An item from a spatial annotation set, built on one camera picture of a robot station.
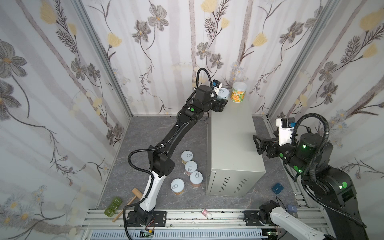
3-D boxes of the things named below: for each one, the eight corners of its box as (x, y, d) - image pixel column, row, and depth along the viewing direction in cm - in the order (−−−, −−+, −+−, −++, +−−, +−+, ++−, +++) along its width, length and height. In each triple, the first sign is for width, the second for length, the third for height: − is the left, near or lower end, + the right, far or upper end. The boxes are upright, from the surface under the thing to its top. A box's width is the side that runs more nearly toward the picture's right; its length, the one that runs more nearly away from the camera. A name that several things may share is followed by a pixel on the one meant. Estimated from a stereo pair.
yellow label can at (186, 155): (181, 165, 95) (180, 160, 90) (181, 154, 100) (181, 150, 95) (193, 165, 95) (193, 160, 90) (193, 155, 100) (193, 150, 95)
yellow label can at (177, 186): (171, 195, 83) (170, 192, 79) (172, 181, 88) (171, 178, 84) (184, 195, 84) (183, 192, 79) (184, 181, 88) (184, 178, 84)
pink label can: (184, 176, 91) (184, 172, 86) (185, 165, 95) (185, 160, 90) (197, 176, 91) (197, 172, 86) (197, 165, 95) (197, 160, 90)
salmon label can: (189, 187, 86) (189, 184, 81) (189, 174, 91) (189, 170, 86) (202, 187, 86) (203, 184, 81) (202, 174, 91) (203, 170, 86)
